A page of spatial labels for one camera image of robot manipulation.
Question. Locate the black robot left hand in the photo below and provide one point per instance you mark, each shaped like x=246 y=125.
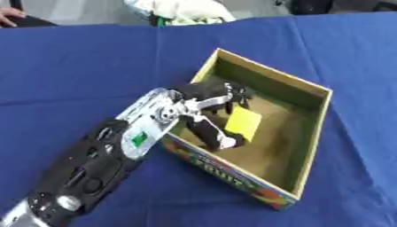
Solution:
x=207 y=90

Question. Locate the yellow block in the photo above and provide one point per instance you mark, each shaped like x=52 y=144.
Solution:
x=244 y=121

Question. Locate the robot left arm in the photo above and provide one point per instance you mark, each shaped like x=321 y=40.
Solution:
x=103 y=147

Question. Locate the tan cardboard box green inside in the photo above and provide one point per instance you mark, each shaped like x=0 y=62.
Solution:
x=279 y=142

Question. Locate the white bag with green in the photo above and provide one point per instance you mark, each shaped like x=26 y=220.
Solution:
x=181 y=11

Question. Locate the black chair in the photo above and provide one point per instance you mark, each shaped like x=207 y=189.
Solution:
x=310 y=6

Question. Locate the person's hand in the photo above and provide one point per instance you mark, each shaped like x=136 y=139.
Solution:
x=9 y=15

